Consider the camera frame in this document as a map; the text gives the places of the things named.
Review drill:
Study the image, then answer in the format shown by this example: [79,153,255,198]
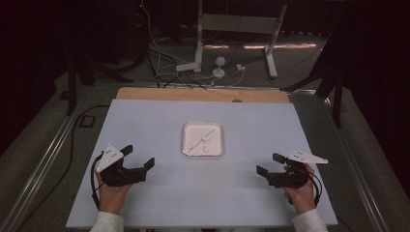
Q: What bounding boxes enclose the metal floor rail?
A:
[0,85,95,232]
[322,96,391,232]

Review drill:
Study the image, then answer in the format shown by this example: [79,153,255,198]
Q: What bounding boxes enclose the long white cable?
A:
[140,0,183,64]

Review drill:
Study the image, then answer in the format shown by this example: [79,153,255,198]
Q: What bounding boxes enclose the black floor cable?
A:
[15,104,111,232]

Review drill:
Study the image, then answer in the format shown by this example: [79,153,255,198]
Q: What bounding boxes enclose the white round device on base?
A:
[212,56,226,79]

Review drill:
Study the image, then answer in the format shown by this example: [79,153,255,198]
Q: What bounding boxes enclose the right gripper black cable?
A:
[307,172,324,208]

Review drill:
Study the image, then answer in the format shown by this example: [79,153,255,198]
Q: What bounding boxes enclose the white power strip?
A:
[175,62,201,73]

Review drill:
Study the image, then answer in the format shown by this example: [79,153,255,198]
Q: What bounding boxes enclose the person's left hand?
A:
[96,172,133,216]

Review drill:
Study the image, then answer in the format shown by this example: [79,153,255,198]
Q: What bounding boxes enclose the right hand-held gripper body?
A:
[267,149,330,189]

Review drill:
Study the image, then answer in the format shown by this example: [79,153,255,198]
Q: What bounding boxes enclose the black square floor plate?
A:
[78,115,97,128]

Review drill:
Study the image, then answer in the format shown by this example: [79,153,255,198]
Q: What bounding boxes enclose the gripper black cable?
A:
[307,172,324,208]
[90,154,104,211]

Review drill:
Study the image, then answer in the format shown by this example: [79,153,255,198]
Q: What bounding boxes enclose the white square tray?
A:
[182,120,225,158]

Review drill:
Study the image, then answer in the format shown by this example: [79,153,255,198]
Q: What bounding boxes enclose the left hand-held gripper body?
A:
[95,144,148,188]

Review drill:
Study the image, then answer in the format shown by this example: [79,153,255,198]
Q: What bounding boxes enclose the white table mat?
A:
[66,98,338,230]

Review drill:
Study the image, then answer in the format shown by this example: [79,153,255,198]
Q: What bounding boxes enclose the black stand legs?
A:
[66,51,134,116]
[279,32,346,129]

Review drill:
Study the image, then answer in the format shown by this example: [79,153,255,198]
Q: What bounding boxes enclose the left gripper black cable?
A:
[90,154,104,211]

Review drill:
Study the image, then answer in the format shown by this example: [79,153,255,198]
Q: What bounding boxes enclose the white metal stand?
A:
[193,0,288,79]

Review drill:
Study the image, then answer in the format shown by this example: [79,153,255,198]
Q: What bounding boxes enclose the person's right hand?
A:
[282,163,317,216]

